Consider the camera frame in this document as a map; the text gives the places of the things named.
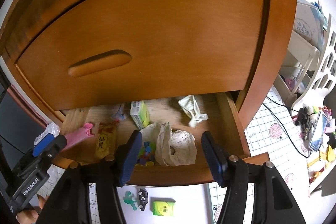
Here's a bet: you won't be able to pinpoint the white shelf unit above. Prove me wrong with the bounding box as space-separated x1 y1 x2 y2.
274 0 328 108

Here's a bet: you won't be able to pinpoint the white carved furniture panel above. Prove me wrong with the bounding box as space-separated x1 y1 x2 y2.
291 14 335 110

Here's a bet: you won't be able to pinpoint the yellow snack packet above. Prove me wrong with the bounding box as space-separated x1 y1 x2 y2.
94 123 117 160

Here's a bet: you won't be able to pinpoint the clutter pile on floor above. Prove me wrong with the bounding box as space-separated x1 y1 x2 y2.
293 106 335 184

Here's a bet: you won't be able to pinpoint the green tissue pack on tray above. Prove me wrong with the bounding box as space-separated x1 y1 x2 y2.
152 200 175 217

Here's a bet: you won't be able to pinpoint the black cable on floor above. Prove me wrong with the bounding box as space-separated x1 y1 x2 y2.
262 95 313 159

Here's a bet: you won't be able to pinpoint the open lower wooden drawer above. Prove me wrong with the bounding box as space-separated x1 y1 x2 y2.
53 93 269 186

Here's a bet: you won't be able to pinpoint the pale blue pink wrapper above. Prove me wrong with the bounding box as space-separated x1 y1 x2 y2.
111 103 127 122

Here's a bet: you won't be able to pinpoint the black toy car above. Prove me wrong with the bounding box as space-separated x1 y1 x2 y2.
138 189 149 211

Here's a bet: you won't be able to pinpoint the green rubber figure toy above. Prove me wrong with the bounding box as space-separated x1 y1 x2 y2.
123 190 137 211

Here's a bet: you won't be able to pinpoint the wooden nightstand cabinet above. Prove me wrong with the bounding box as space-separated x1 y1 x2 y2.
1 0 297 126

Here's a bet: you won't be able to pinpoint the green tissue pack in drawer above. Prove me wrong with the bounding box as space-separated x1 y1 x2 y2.
130 101 150 130

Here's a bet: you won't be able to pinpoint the upper wooden drawer front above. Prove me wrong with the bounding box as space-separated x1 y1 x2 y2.
17 0 264 110

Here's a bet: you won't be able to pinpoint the white teal-rimmed tray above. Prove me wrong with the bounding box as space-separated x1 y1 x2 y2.
117 184 214 223

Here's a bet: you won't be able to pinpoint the person's left hand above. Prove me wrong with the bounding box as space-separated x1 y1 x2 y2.
16 194 50 224

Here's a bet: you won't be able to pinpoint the white plastic clip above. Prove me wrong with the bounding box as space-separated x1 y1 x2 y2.
178 95 209 128

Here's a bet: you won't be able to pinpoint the clear plastic bag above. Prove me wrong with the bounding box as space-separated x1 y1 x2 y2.
34 122 60 145

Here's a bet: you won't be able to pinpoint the pink hair rollers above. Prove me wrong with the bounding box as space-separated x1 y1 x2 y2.
63 123 94 151

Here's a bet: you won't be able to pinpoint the white crumpled cloth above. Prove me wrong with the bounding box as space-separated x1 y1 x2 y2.
140 122 197 166

